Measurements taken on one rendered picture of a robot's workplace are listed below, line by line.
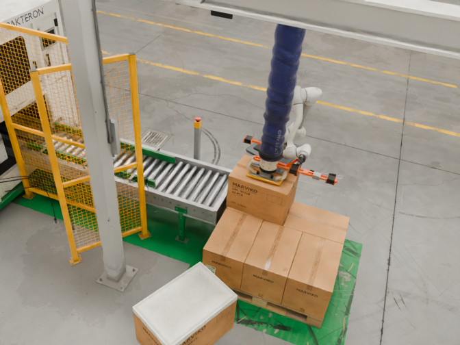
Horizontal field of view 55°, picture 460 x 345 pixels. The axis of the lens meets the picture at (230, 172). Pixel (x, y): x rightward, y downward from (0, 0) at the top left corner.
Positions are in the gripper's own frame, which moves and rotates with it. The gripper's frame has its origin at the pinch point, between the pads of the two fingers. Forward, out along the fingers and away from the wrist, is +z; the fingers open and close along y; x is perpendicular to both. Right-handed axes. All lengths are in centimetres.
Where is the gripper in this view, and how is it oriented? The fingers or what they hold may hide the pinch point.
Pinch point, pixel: (296, 169)
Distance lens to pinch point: 421.1
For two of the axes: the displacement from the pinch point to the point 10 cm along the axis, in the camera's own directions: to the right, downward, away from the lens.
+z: -3.7, 5.6, -7.4
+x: -9.3, -2.8, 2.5
